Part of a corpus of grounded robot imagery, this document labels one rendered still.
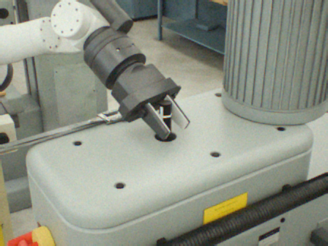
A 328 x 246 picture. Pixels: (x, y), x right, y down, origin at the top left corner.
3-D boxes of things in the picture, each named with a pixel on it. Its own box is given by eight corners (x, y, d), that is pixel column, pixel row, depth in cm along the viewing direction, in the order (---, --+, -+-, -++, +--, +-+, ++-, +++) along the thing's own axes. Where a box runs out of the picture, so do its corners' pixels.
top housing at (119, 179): (86, 312, 70) (78, 222, 63) (25, 214, 90) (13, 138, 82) (314, 203, 93) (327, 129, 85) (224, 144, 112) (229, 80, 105)
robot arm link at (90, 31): (77, 69, 82) (39, 24, 85) (109, 77, 91) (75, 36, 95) (121, 19, 79) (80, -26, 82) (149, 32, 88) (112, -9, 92)
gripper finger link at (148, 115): (165, 140, 80) (141, 113, 82) (172, 129, 78) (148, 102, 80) (157, 144, 79) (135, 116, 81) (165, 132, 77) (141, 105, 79)
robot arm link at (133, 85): (168, 110, 90) (129, 66, 94) (189, 75, 83) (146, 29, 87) (117, 135, 82) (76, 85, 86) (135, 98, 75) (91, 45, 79)
